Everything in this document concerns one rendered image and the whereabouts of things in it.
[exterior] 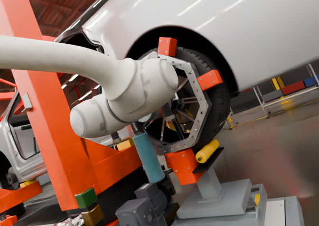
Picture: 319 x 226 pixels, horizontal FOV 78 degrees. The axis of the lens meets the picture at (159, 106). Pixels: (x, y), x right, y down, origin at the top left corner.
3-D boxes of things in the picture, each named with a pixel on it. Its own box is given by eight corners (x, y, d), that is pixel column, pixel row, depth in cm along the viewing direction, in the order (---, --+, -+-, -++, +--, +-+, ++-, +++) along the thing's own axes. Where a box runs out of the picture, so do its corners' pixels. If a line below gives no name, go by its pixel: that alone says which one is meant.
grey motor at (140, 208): (192, 220, 131) (172, 170, 133) (159, 274, 95) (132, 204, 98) (170, 221, 140) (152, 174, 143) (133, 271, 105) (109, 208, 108)
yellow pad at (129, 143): (142, 140, 155) (140, 135, 155) (131, 146, 143) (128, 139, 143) (130, 145, 162) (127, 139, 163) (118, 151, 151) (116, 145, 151)
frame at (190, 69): (226, 134, 97) (182, 36, 102) (222, 137, 91) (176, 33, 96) (145, 158, 126) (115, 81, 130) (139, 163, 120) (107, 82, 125)
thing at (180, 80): (210, 112, 122) (188, 66, 126) (206, 114, 116) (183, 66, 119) (170, 129, 139) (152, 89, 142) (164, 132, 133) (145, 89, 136)
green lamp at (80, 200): (98, 200, 55) (93, 186, 55) (87, 208, 52) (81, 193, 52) (90, 201, 57) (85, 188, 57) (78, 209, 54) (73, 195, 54)
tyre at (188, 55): (146, 46, 144) (138, 131, 159) (125, 42, 124) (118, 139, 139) (241, 53, 112) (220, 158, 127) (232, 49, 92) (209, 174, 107)
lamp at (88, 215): (105, 217, 54) (99, 203, 55) (93, 226, 51) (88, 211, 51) (96, 218, 57) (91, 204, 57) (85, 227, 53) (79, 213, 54)
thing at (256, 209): (268, 196, 121) (261, 181, 122) (264, 238, 90) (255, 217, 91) (197, 204, 147) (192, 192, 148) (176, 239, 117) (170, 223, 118)
